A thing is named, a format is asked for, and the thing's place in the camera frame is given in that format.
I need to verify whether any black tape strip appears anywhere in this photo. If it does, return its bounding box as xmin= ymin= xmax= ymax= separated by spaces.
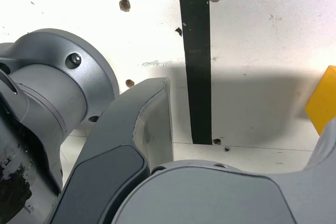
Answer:
xmin=178 ymin=0 xmax=213 ymax=145

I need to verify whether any yellow cube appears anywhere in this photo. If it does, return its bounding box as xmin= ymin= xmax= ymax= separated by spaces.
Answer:
xmin=304 ymin=65 xmax=336 ymax=136

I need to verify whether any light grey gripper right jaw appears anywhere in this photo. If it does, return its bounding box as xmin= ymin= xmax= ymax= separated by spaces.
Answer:
xmin=111 ymin=118 xmax=336 ymax=224

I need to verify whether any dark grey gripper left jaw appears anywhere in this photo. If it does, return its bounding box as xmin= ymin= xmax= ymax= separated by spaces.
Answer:
xmin=49 ymin=76 xmax=174 ymax=224

